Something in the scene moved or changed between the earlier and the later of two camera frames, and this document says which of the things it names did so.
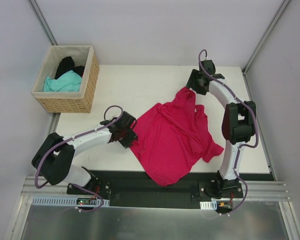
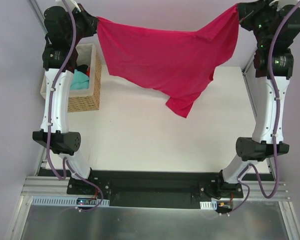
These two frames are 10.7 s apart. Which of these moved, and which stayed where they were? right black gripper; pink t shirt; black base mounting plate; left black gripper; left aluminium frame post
Moved: pink t shirt; right black gripper; left black gripper
Stayed: left aluminium frame post; black base mounting plate
